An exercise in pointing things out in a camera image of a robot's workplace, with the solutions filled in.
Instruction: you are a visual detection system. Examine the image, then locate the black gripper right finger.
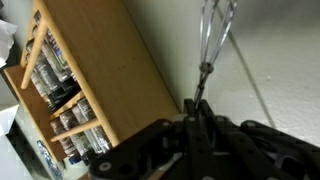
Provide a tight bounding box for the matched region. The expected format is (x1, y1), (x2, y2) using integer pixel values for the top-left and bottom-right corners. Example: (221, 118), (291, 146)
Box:
(197, 99), (320, 180)

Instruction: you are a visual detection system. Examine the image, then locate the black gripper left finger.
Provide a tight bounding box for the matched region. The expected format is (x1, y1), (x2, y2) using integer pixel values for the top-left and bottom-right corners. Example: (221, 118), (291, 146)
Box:
(88, 98), (198, 180)

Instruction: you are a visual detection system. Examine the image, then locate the metal wire whisk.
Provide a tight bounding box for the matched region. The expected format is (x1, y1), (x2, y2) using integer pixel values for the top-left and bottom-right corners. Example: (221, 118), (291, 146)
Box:
(193, 0), (240, 109)

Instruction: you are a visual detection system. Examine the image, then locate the wooden two-shelf spice rack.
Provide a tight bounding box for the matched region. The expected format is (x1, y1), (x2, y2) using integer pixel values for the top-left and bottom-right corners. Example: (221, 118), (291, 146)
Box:
(2, 0), (181, 164)

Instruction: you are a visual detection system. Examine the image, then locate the white laundry appliance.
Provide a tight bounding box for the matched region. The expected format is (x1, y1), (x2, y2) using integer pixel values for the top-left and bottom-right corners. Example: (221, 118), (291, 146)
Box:
(0, 103), (21, 180)

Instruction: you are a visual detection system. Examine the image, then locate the white tissue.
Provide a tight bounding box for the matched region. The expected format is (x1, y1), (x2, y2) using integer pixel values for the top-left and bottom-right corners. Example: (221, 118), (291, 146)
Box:
(0, 19), (18, 69)

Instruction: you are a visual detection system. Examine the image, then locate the blue patterned wall hanging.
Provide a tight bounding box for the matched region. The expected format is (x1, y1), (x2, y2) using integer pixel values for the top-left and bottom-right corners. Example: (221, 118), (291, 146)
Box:
(36, 139), (65, 180)

